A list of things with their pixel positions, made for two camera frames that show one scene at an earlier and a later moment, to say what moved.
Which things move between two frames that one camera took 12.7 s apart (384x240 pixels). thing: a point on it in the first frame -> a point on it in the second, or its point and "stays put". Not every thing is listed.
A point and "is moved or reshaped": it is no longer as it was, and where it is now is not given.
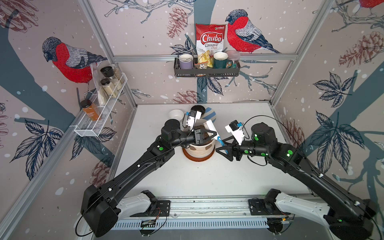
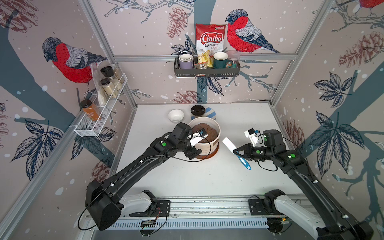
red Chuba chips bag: (211, 37) stays put
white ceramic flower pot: (201, 150) is moved or reshaped
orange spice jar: (90, 109) stays put
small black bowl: (198, 108) stays put
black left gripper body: (187, 138) -> (190, 150)
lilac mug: (186, 61) stays put
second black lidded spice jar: (110, 89) stays put
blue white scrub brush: (208, 125) is moved or reshaped
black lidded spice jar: (108, 71) stays put
